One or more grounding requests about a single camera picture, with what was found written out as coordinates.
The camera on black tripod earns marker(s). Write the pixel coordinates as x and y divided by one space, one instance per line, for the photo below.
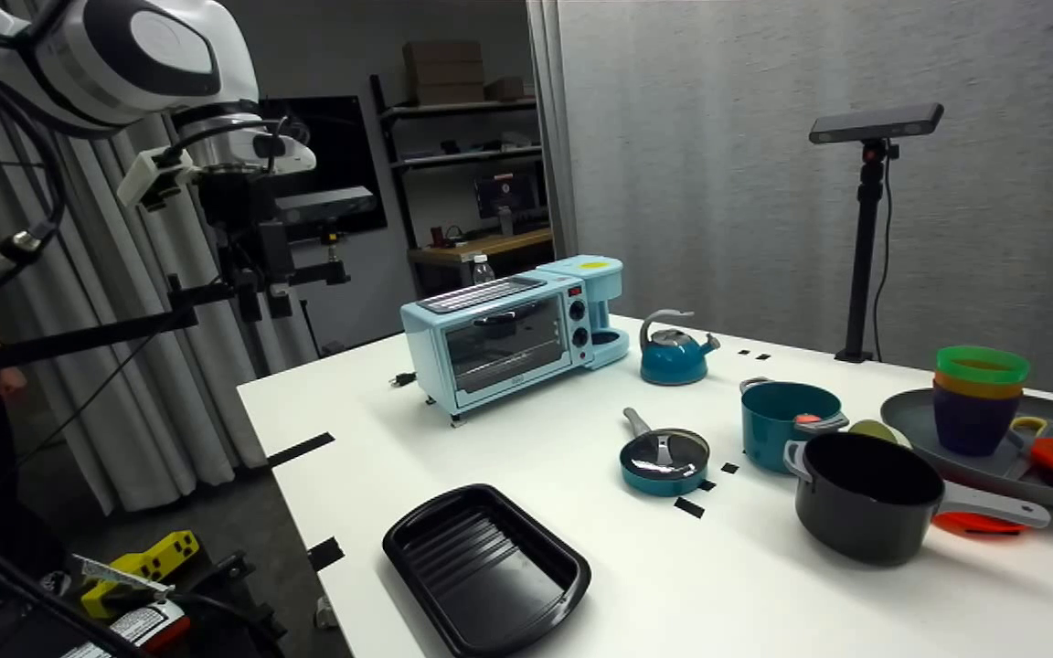
877 145

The small blue frying pan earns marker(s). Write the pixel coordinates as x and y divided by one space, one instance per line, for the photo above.
652 483

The stacked coloured cups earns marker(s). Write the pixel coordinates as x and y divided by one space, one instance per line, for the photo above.
975 394

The black shelf unit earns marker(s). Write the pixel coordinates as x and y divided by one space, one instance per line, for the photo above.
465 176

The yellow black tool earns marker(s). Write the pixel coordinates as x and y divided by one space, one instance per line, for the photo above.
152 563

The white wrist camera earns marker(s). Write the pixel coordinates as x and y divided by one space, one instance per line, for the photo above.
153 176

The black baking tray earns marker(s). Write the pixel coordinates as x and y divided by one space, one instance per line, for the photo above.
483 570

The black saucepan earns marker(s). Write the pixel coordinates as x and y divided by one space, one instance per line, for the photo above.
870 503

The grey round tray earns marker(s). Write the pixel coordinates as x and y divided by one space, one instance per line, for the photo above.
1007 470

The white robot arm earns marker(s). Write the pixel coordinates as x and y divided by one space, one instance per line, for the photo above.
97 65

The light blue toaster oven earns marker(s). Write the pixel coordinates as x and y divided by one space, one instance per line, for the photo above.
508 334

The blue pot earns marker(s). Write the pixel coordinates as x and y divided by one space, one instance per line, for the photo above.
779 410

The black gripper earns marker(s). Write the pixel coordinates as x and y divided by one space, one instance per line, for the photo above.
236 201

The black monitor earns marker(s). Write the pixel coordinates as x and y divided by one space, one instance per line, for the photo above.
341 188

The blue toy kettle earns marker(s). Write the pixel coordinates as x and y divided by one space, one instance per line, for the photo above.
668 351

